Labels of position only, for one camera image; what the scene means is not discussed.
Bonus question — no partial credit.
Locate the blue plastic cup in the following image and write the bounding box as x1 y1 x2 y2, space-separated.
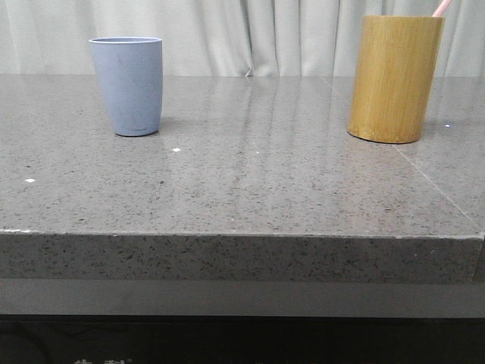
89 36 163 137

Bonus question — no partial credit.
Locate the pink chopstick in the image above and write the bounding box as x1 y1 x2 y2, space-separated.
432 0 452 17

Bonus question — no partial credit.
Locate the bamboo cylindrical holder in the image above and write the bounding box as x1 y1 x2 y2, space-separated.
347 15 444 144

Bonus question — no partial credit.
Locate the white curtain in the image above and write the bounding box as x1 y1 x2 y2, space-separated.
0 0 485 78

